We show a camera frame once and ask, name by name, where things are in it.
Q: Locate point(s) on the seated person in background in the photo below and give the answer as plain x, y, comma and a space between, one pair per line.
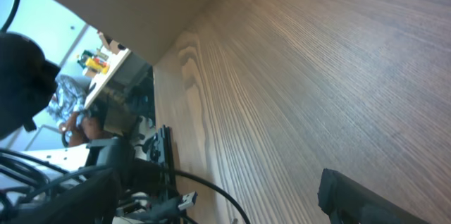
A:
79, 125

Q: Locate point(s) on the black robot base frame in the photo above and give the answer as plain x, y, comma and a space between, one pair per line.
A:
158, 150

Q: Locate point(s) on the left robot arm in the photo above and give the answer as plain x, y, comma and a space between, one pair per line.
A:
28, 83

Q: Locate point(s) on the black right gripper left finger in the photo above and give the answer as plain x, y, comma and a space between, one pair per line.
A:
93, 201

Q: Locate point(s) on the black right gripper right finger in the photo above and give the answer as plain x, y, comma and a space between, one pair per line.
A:
345, 201

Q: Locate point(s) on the white background desk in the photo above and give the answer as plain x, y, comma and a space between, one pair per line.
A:
112, 89

